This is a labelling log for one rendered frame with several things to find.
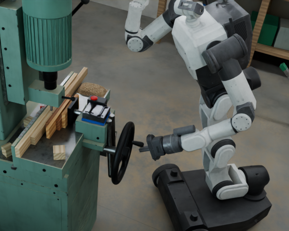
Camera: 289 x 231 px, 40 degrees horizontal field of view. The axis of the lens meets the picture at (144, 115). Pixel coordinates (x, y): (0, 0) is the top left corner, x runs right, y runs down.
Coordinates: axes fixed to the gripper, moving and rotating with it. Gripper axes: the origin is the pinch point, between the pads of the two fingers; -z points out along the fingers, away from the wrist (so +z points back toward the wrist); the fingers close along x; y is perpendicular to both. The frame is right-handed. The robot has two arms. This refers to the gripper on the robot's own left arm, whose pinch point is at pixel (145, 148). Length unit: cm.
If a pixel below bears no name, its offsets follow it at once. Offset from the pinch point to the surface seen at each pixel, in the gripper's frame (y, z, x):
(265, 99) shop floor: -217, 30, -48
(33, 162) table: 44, -26, 18
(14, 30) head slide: 38, -16, 67
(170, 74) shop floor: -210, -51, 0
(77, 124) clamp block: 21.6, -15.9, 23.7
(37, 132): 34, -27, 27
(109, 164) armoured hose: 9.9, -15.1, -0.7
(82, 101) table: 0.3, -23.1, 29.8
